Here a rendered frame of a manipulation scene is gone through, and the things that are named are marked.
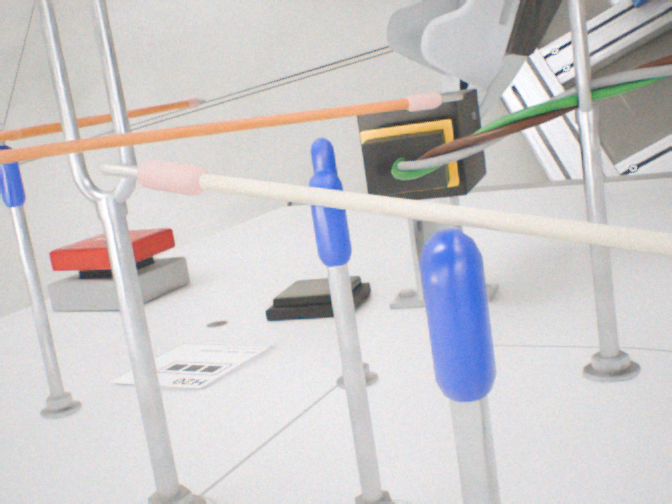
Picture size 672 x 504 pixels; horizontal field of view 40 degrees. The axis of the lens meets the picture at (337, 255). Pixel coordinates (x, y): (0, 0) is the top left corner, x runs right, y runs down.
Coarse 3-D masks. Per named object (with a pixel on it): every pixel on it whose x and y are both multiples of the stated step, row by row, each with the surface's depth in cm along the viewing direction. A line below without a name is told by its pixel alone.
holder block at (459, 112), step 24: (360, 120) 38; (384, 120) 38; (408, 120) 37; (432, 120) 37; (456, 120) 37; (480, 120) 42; (480, 168) 41; (408, 192) 38; (432, 192) 38; (456, 192) 37
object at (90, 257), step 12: (156, 228) 53; (168, 228) 52; (84, 240) 52; (96, 240) 52; (132, 240) 50; (144, 240) 50; (156, 240) 51; (168, 240) 52; (60, 252) 50; (72, 252) 50; (84, 252) 49; (96, 252) 49; (144, 252) 50; (156, 252) 51; (60, 264) 50; (72, 264) 50; (84, 264) 50; (96, 264) 49; (108, 264) 49; (144, 264) 52; (84, 276) 51; (96, 276) 51; (108, 276) 50
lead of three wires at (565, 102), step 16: (592, 80) 27; (608, 80) 27; (560, 96) 28; (576, 96) 27; (592, 96) 27; (608, 96) 27; (528, 112) 28; (544, 112) 28; (560, 112) 28; (496, 128) 28; (512, 128) 28; (528, 128) 28; (448, 144) 29; (464, 144) 29; (480, 144) 29; (400, 160) 34; (416, 160) 31; (432, 160) 30; (448, 160) 29; (400, 176) 32; (416, 176) 31
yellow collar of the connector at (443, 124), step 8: (448, 120) 36; (384, 128) 36; (392, 128) 36; (400, 128) 36; (408, 128) 36; (416, 128) 36; (424, 128) 36; (432, 128) 36; (440, 128) 36; (448, 128) 36; (360, 136) 36; (368, 136) 36; (376, 136) 36; (384, 136) 36; (448, 136) 36; (456, 168) 36; (456, 176) 36; (448, 184) 36; (456, 184) 36
